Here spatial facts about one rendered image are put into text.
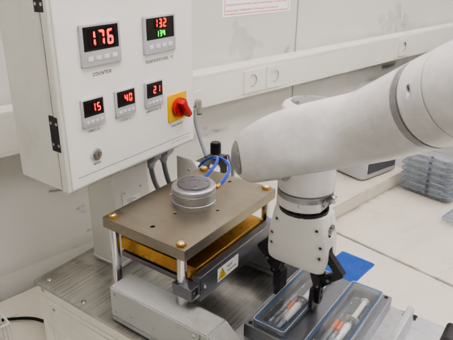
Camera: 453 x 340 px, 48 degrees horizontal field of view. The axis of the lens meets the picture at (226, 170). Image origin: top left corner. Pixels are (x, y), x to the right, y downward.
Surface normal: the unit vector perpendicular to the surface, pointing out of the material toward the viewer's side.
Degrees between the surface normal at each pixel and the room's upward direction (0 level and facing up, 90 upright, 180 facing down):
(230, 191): 0
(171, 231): 0
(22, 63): 90
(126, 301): 90
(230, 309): 0
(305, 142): 69
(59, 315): 90
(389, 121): 101
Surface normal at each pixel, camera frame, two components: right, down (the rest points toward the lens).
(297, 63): 0.69, 0.29
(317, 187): 0.25, 0.39
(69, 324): -0.58, 0.32
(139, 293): 0.01, -0.92
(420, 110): -0.87, 0.38
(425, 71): -0.91, -0.34
